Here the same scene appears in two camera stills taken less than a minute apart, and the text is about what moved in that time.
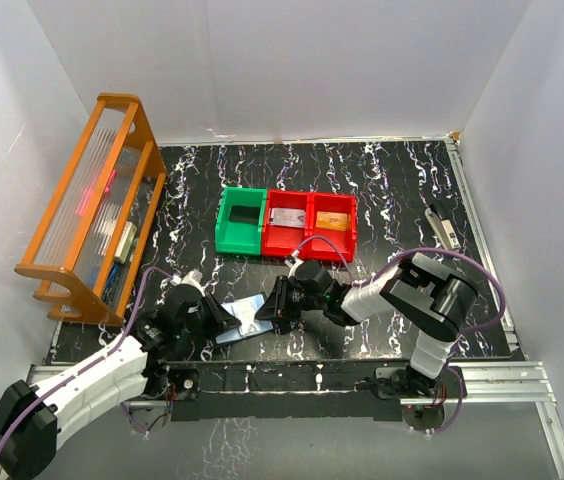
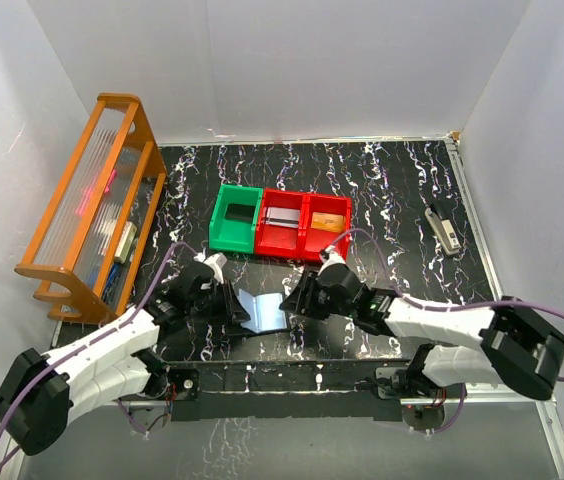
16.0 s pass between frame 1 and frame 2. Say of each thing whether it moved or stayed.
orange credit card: stayed
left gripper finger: moved
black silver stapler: stayed
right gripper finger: moved
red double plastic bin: moved
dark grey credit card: moved
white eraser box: stayed
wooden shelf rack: stayed
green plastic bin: stayed
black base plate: stayed
